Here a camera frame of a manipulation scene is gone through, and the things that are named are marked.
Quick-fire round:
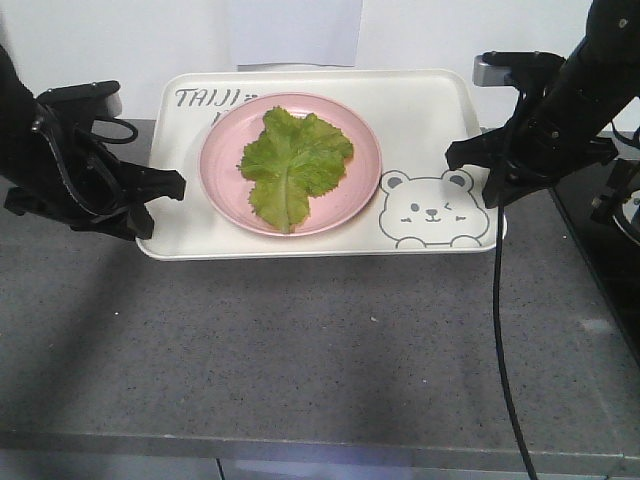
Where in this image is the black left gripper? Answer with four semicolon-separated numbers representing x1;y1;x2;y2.
3;149;186;240

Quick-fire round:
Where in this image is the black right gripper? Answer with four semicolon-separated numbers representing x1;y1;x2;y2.
445;119;618;209

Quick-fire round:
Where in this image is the cream bear serving tray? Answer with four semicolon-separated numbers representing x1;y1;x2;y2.
139;70;498;261

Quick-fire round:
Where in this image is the pink round plate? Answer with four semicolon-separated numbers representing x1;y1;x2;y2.
200;93;382;238

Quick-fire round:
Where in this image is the green lettuce leaf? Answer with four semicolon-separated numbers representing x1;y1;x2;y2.
238;106;354;234

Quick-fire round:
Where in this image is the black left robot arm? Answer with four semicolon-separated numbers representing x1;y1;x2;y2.
1;51;186;241

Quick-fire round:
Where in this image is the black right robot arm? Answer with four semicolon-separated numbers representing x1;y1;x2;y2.
446;1;639;208

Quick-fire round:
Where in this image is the white lower cabinet door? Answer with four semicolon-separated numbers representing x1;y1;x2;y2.
1;450;222;479
219;457;626;480

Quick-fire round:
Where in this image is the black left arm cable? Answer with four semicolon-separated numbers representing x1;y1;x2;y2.
29;114;140;216

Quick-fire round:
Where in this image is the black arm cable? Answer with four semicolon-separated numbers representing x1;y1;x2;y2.
29;114;140;216
491;89;539;480

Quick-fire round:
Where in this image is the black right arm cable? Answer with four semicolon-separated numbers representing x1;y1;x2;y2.
491;89;539;480

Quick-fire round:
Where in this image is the white paper on wall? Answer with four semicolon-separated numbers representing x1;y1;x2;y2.
226;0;363;70

